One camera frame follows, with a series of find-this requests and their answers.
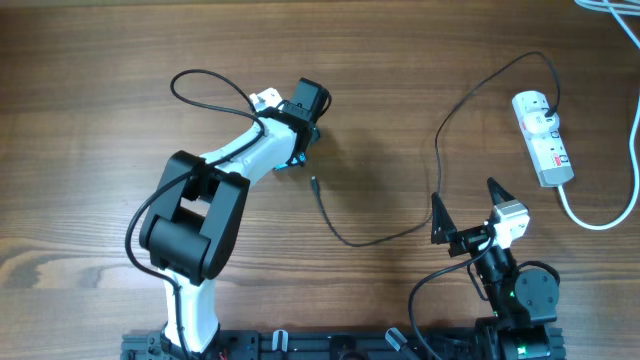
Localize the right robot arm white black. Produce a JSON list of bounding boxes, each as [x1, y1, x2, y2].
[[431, 178, 566, 359]]

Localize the white USB charger plug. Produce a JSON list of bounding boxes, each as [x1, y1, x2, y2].
[[520, 111, 559, 138]]

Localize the white power strip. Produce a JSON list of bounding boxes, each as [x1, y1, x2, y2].
[[512, 90, 574, 188]]

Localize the black USB charging cable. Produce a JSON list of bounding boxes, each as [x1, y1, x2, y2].
[[309, 50, 562, 248]]

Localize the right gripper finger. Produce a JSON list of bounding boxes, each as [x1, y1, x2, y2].
[[431, 192, 457, 244], [487, 177, 515, 205]]

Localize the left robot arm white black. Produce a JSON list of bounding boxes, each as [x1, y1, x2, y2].
[[139, 78, 331, 359]]

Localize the white power strip cord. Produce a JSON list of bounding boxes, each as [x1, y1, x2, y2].
[[556, 89, 640, 232]]

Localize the white cable top corner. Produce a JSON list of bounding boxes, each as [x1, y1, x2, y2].
[[573, 0, 640, 37]]

